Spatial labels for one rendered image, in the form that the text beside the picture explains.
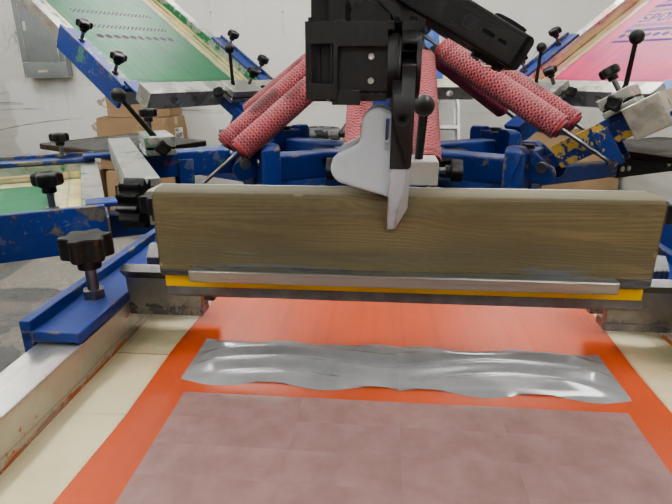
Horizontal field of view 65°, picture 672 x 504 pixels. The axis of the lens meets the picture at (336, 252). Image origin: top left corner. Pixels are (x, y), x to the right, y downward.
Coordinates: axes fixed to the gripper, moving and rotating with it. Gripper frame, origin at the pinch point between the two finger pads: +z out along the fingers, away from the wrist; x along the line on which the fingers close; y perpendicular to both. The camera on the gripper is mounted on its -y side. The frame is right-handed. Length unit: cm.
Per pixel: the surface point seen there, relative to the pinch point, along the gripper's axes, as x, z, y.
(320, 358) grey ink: 2.1, 13.3, 6.4
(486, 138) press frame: -106, 7, -27
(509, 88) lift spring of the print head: -67, -7, -23
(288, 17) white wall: -417, -52, 80
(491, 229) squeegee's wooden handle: 1.5, 1.3, -7.2
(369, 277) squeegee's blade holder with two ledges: 2.8, 5.2, 2.3
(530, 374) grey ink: 3.2, 13.2, -11.2
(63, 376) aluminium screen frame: 9.6, 11.4, 25.2
